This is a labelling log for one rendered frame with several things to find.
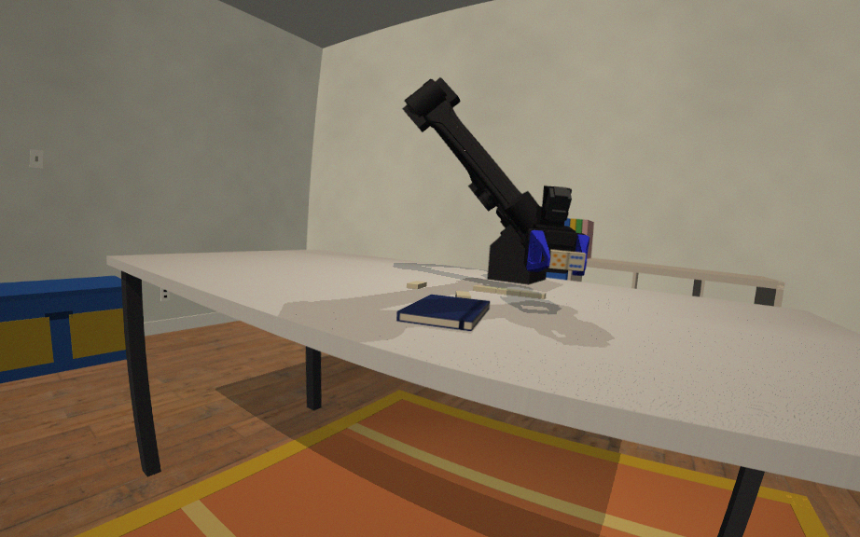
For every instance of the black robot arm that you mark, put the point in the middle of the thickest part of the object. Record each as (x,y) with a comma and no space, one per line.
(484,172)

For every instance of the dark blue notebook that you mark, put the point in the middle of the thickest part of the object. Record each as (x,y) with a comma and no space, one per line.
(445,311)

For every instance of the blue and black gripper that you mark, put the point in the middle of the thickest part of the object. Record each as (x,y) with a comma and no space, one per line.
(547,240)

